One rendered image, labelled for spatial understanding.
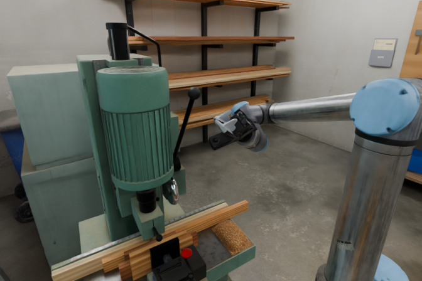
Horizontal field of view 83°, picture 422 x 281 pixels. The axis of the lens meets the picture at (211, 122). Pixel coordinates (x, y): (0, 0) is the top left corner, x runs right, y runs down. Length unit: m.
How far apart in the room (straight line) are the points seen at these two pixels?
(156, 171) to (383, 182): 0.53
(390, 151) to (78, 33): 2.82
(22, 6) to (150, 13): 1.21
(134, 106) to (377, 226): 0.62
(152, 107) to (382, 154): 0.52
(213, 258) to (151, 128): 0.50
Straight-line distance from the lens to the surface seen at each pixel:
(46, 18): 2.97
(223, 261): 0.89
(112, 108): 0.61
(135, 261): 0.83
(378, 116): 0.59
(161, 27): 3.24
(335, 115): 0.85
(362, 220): 0.70
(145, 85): 0.58
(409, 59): 3.57
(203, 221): 0.96
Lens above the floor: 1.58
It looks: 20 degrees down
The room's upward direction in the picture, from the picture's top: straight up
